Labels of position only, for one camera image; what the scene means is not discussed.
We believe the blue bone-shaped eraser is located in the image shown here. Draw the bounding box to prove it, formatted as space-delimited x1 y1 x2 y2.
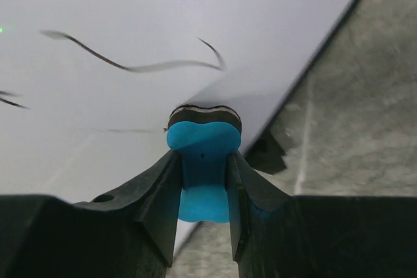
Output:
166 104 242 223

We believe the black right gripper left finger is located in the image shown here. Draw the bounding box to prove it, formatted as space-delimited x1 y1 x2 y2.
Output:
1 152 180 277

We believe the small black-framed whiteboard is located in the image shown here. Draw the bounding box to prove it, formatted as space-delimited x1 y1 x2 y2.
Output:
0 0 371 249

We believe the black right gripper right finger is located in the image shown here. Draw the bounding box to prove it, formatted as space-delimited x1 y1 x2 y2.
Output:
226 153 416 277

